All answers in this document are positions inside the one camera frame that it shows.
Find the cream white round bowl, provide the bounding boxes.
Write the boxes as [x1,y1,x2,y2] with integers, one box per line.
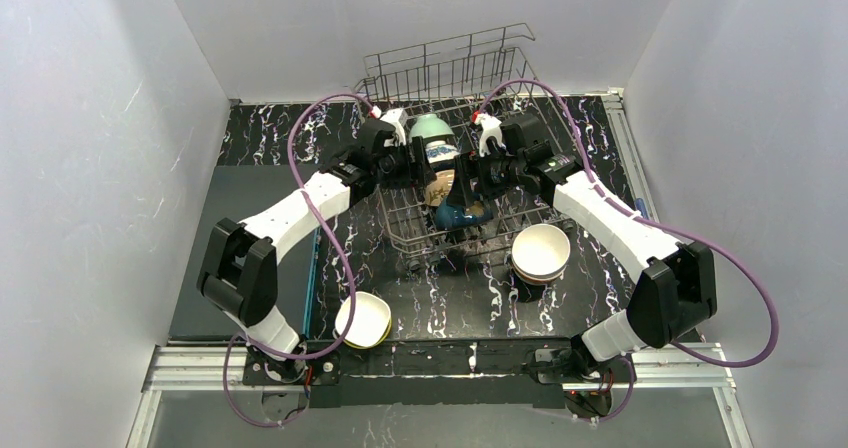
[424,170,455,208]

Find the blue floral bowl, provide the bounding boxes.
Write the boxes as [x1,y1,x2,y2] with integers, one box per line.
[425,140,459,172]

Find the green celadon bowl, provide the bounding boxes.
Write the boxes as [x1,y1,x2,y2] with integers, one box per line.
[410,113,454,143]

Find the tan interior dark bowl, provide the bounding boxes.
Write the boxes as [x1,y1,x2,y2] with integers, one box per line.
[435,201,493,231]

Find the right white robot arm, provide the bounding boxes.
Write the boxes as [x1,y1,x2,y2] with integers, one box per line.
[447,112,717,368]

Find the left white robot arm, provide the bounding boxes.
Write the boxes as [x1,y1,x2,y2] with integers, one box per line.
[197,108,428,361]

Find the orange striped bowl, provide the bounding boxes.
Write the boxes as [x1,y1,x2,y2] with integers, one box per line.
[510,224,571,285]

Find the grey mat blue edge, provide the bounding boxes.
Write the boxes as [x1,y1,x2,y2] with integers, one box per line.
[168,165,317,350]

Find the white square bowl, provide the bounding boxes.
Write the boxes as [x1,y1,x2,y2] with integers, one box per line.
[334,291,392,345]

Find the yellow rimmed bowl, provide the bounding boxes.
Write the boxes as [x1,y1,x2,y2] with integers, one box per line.
[343,325,392,350]

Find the grey wire dish rack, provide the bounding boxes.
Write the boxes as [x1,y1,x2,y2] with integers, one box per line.
[357,23,574,272]

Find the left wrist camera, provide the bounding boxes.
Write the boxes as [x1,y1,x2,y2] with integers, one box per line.
[379,108,408,146]

